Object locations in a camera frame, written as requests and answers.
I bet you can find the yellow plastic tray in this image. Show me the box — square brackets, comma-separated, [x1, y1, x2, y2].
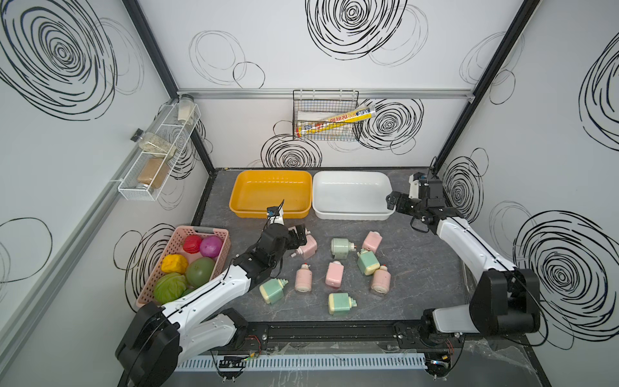
[229, 170, 313, 219]

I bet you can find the pink sharpener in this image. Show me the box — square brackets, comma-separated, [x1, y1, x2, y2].
[362, 232, 383, 253]
[294, 264, 313, 293]
[371, 265, 392, 294]
[290, 235, 318, 260]
[325, 261, 344, 289]

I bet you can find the white plastic tray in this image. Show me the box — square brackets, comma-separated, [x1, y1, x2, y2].
[312, 171, 394, 221]

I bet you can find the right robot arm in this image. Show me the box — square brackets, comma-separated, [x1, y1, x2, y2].
[385, 173, 542, 337]

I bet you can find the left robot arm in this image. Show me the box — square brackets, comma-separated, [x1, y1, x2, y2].
[115, 223, 307, 386]

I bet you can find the yellow toothpaste box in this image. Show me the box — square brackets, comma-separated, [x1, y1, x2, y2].
[293, 105, 376, 138]

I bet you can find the green sharpener bottom left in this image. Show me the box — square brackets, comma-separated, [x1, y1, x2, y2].
[259, 278, 289, 305]

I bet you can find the green sharpener round centre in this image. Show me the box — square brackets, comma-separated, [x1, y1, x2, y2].
[330, 238, 356, 261]

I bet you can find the purple toy fruit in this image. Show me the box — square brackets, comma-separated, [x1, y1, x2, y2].
[199, 235, 223, 260]

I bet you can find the green sharpener centre right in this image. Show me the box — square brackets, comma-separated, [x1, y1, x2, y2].
[357, 249, 380, 276]

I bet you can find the pink plastic basket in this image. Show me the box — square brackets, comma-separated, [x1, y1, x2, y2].
[135, 226, 231, 308]

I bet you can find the red toy fruit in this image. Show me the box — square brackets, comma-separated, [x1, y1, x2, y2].
[183, 235, 202, 254]

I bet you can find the green sharpener bottom centre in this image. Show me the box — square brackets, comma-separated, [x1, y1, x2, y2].
[328, 293, 357, 316]

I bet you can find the yellow toy pepper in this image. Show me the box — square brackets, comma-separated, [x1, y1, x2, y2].
[161, 254, 189, 275]

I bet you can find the green toy cabbage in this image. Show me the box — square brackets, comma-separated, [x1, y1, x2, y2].
[152, 273, 189, 305]

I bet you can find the clear bottle on shelf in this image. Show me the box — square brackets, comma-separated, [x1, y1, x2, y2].
[131, 129, 177, 159]

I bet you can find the glass jar on shelf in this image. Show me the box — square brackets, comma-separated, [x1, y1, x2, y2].
[177, 94, 195, 124]

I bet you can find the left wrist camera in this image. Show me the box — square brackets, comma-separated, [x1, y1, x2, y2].
[267, 204, 284, 226]

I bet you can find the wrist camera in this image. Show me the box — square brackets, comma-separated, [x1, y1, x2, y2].
[267, 204, 284, 226]
[409, 172, 428, 200]

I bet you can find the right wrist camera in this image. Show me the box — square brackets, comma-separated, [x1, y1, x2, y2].
[409, 172, 428, 200]

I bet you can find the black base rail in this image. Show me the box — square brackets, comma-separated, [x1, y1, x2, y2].
[212, 318, 526, 350]

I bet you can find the black wire wall basket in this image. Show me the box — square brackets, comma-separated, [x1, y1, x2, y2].
[292, 89, 360, 142]

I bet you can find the white wire wall shelf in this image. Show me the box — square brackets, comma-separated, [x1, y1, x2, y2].
[118, 96, 201, 202]

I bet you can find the white slotted cable duct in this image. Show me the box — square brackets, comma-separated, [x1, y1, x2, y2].
[176, 353, 427, 372]

